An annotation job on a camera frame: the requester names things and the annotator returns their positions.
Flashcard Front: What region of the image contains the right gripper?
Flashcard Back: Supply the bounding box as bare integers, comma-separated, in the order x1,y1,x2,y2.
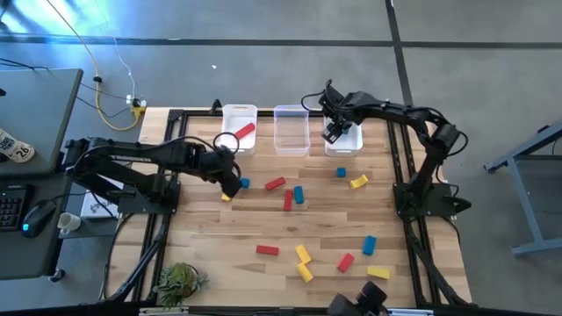
319,87,352,145

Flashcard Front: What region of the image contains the yellow wooden block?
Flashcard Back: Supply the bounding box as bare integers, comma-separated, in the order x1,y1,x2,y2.
294,244,313,265

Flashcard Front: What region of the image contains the white plastic bin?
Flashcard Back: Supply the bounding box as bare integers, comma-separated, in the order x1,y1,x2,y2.
323,104,364,158
218,104,259,156

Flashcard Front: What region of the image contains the clear plastic bin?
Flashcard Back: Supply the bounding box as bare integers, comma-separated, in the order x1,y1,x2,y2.
273,104,312,158

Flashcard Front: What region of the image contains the green potted plant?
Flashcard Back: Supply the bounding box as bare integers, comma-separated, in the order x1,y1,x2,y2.
152,262,211,308

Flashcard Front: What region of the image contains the white printed box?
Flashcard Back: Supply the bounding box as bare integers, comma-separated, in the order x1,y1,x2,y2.
81,175,126,219

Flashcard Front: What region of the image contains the white mug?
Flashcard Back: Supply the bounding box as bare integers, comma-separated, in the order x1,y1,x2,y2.
56,212,83,236

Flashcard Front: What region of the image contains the black computer mouse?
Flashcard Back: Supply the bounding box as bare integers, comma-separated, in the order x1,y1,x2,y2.
20,199,57,240

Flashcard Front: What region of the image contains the white printed pouch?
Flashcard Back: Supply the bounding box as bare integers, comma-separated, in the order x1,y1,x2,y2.
0,128,35,164

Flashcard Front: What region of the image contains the dark grey desk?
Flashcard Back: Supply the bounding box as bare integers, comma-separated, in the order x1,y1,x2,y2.
0,173,74,282

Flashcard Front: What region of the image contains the black keyboard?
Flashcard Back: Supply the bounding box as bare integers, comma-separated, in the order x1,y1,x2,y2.
0,184,32,233

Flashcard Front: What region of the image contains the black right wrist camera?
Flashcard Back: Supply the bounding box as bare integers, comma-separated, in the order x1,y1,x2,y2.
323,80,344,105

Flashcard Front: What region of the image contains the white cable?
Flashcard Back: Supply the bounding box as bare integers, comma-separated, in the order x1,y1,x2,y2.
103,0,137,104

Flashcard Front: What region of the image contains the silver metal bracket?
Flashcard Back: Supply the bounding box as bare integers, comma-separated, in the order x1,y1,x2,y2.
385,308,435,316
139,305,190,316

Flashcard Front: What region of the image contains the yellow cable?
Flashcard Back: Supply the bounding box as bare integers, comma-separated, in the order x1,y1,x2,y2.
45,0,146,133

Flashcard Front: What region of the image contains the blue-grey table frame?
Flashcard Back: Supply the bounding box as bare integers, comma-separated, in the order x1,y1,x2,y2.
482,120,562,258

